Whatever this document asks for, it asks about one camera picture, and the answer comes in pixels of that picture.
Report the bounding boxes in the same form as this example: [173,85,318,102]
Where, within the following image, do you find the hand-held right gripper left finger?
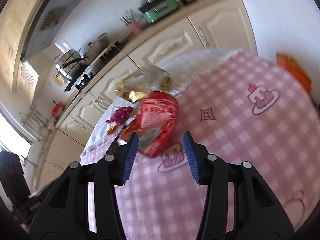
[29,131,139,240]

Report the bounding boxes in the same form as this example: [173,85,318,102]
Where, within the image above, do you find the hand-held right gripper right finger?
[183,131,293,240]

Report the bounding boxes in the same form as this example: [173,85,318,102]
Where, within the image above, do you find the magenta candy wrapper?
[105,106,134,125]

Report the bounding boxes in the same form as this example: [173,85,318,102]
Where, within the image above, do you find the red snack packet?
[125,91,179,158]

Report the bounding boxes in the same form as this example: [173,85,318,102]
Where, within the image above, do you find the gold snack bag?
[115,65,173,103]

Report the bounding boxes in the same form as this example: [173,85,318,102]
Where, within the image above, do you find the pink checked tablecloth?
[80,50,316,240]

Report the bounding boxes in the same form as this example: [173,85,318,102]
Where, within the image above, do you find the snack packets on table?
[80,47,240,155]

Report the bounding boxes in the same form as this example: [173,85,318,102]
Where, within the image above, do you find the black induction cooker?
[64,72,85,92]

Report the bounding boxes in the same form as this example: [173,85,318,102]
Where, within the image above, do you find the black gas stove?
[75,42,125,92]

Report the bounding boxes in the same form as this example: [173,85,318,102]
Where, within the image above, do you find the steel steamer pot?
[54,49,87,82]

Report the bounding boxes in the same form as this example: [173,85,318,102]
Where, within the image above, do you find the cream lower cabinets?
[35,0,258,193]

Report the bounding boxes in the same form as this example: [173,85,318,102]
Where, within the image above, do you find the steel wok with lid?
[84,33,110,60]

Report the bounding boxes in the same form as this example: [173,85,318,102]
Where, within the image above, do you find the sliding window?
[0,110,33,160]

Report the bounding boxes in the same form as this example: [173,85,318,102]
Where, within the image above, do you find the small cream lattice door cabinet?
[15,60,40,104]

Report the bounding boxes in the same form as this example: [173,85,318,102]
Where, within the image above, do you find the pink utensil holder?
[121,10,144,34]

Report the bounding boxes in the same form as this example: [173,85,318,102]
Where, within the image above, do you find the orange packet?
[276,52,312,93]

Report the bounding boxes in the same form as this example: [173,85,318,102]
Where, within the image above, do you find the green electric grill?
[139,0,179,23]

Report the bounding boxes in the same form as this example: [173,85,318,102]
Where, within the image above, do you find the black range hood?
[21,0,90,62]

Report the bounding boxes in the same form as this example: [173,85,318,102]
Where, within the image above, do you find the wall utensil rack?
[20,105,50,140]

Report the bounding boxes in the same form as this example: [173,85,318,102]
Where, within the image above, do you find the cream upper wall cabinets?
[0,0,63,63]

